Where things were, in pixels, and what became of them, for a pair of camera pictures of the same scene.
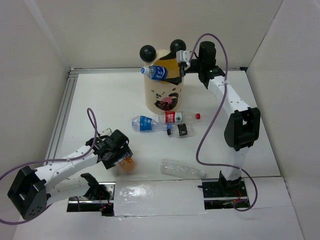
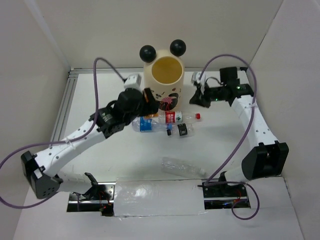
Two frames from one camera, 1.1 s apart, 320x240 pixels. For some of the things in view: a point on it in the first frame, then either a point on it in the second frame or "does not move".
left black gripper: x=125 y=152 → x=152 y=104
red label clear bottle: x=176 y=117 does not move
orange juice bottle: x=128 y=164 → x=147 y=97
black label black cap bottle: x=182 y=130 does not move
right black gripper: x=176 y=80 → x=200 y=98
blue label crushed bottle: x=143 y=123 does not move
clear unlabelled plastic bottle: x=175 y=167 does not move
